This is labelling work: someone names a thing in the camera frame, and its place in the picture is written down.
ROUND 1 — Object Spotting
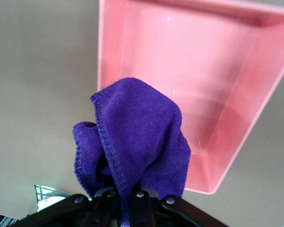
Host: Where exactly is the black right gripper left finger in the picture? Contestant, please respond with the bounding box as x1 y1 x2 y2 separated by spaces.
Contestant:
11 186 122 227

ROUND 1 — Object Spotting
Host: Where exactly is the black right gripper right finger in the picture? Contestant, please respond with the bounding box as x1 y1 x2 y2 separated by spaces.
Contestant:
129 186 228 227

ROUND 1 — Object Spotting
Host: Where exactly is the purple microfiber cloth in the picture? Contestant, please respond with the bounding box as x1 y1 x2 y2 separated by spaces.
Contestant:
72 77 192 227

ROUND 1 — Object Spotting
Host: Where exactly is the pink plastic bin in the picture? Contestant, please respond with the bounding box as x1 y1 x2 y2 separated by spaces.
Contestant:
97 0 284 195

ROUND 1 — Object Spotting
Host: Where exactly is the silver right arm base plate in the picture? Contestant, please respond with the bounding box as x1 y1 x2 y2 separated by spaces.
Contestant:
34 184 71 213

